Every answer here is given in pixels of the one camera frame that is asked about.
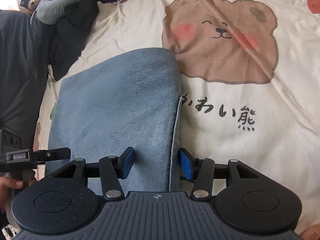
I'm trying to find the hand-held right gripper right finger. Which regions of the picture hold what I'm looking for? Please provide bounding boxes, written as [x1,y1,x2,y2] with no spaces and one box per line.
[178,148,260,200]

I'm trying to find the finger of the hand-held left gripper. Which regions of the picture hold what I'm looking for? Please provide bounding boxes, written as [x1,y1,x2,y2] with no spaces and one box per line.
[31,147,71,167]

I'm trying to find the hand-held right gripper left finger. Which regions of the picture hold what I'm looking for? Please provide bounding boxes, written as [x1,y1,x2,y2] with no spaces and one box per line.
[49,147,135,201]

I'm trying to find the blue denim drawstring pants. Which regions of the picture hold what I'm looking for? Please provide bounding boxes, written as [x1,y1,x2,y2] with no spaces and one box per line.
[45,47,195,193]

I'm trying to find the person's left hand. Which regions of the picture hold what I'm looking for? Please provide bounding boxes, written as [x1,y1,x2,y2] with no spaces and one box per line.
[0,176,38,214]

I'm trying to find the spotted white fluffy blanket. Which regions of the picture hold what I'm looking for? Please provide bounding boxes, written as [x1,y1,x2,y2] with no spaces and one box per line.
[0,224,19,240]

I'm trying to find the cream bear printed blanket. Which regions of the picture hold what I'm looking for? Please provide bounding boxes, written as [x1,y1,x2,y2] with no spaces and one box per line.
[32,0,320,240]

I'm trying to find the black clothing pile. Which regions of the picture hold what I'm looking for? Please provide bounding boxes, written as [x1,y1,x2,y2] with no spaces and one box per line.
[49,0,138,82]

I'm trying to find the grey neck pillow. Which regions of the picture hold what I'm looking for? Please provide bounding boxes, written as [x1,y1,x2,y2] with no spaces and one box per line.
[30,0,104,25]

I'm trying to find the small plush doll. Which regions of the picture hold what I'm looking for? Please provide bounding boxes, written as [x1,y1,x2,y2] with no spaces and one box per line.
[20,0,45,12]

